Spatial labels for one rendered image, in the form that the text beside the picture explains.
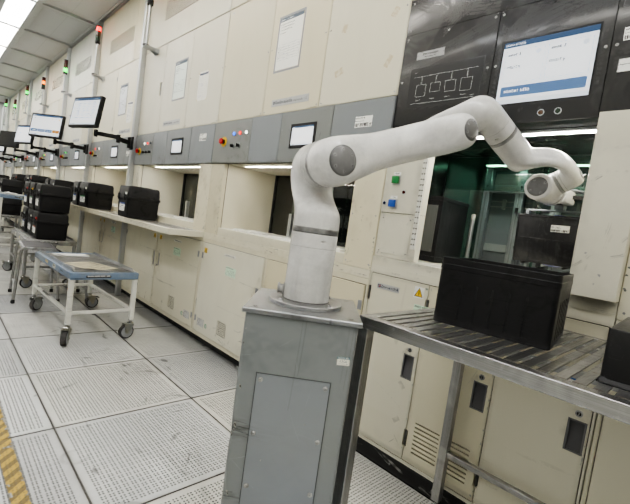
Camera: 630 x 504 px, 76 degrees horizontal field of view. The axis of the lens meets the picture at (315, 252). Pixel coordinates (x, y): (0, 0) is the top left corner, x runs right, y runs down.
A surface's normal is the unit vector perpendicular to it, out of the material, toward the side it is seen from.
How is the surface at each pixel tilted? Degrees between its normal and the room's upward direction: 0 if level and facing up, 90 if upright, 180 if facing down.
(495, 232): 90
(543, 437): 90
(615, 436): 90
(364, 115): 90
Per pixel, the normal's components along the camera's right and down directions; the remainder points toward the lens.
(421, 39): -0.71, -0.05
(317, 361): -0.02, 0.07
